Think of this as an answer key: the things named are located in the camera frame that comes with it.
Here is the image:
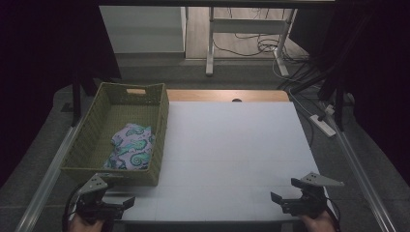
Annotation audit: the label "purple teal patterned cloth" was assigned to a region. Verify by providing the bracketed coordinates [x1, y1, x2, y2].
[102, 123, 156, 171]

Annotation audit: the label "black floor cables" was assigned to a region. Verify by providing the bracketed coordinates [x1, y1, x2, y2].
[212, 7, 323, 91]

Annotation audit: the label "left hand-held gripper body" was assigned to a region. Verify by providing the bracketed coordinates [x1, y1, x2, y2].
[75, 173, 125, 224]

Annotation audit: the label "dark curtain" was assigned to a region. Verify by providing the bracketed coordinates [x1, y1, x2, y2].
[0, 0, 122, 189]
[289, 0, 410, 187]

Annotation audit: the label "person's left hand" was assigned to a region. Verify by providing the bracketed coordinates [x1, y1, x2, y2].
[69, 214, 104, 232]

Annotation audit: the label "aluminium rail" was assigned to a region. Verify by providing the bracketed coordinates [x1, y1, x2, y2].
[322, 104, 398, 232]
[14, 125, 82, 232]

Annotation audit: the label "green woven basket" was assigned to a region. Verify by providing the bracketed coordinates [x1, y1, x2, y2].
[60, 81, 170, 188]

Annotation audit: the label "white desk frame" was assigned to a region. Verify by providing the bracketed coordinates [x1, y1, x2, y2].
[205, 7, 298, 78]

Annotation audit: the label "white cabinet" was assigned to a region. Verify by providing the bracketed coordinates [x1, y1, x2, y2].
[99, 6, 189, 55]

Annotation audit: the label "black metal stand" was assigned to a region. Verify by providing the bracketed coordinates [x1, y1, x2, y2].
[334, 86, 345, 132]
[72, 61, 82, 128]

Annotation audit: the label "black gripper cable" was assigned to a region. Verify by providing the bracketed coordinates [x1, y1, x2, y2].
[323, 195, 342, 232]
[62, 183, 85, 232]

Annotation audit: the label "white table mat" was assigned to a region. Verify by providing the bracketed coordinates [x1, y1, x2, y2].
[105, 101, 331, 224]

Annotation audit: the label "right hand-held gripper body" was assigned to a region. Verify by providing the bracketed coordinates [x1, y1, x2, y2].
[280, 171, 345, 218]

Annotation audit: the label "white power strip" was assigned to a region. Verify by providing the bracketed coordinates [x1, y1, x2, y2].
[309, 113, 337, 138]

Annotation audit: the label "wooden table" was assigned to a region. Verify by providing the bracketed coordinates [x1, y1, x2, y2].
[165, 89, 291, 103]

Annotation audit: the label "person's right hand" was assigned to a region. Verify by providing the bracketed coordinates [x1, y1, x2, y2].
[300, 210, 337, 232]

